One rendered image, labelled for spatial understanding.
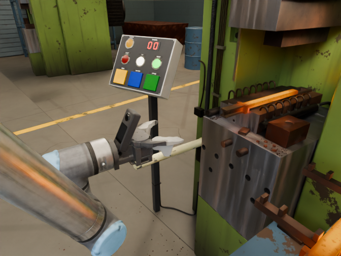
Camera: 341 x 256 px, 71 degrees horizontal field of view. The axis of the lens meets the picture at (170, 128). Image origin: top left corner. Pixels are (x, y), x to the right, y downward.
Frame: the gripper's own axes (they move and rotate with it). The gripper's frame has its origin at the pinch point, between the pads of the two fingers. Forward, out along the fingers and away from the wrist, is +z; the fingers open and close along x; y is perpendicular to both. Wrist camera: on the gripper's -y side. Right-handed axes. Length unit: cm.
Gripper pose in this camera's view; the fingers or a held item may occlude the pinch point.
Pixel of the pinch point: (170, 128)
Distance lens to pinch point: 74.6
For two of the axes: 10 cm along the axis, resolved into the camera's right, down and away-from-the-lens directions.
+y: 0.0, 8.9, 4.6
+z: 8.4, -2.5, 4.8
